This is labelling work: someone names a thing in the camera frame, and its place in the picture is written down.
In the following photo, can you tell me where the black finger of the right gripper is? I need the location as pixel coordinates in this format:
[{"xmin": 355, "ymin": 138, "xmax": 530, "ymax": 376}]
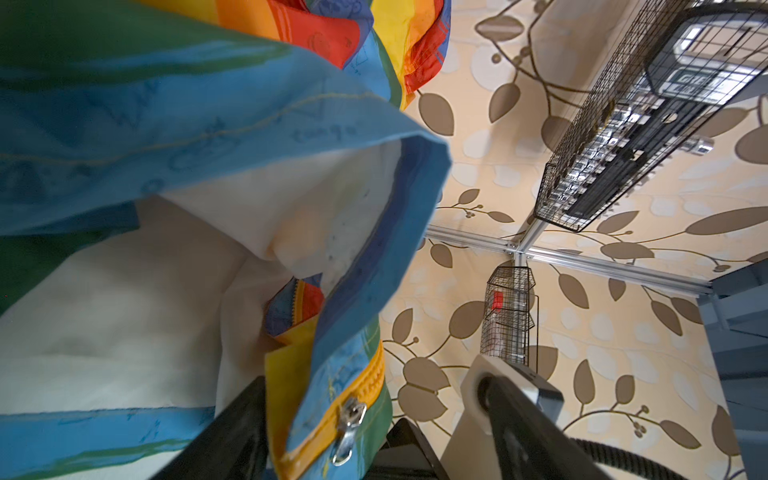
[{"xmin": 478, "ymin": 376, "xmax": 608, "ymax": 480}]

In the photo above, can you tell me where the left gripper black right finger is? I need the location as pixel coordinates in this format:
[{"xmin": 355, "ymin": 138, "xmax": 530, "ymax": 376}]
[{"xmin": 365, "ymin": 418, "xmax": 449, "ymax": 480}]

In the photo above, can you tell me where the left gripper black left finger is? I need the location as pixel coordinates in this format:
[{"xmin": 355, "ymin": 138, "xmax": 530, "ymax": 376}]
[{"xmin": 152, "ymin": 376, "xmax": 267, "ymax": 480}]

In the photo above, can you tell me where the rainbow striped jacket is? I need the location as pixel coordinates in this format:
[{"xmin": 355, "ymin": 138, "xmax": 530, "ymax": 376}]
[{"xmin": 1, "ymin": 1, "xmax": 451, "ymax": 479}]

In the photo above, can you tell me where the right wire basket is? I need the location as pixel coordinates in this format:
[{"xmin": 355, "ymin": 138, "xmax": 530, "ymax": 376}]
[{"xmin": 480, "ymin": 264, "xmax": 535, "ymax": 366}]

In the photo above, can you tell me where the wire basket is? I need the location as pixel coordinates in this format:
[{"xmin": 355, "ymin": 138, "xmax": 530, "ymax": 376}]
[
  {"xmin": 480, "ymin": 264, "xmax": 535, "ymax": 366},
  {"xmin": 533, "ymin": 0, "xmax": 768, "ymax": 233}
]

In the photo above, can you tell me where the back wire basket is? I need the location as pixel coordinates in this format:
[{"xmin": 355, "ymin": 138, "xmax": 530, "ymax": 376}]
[{"xmin": 533, "ymin": 0, "xmax": 768, "ymax": 233}]

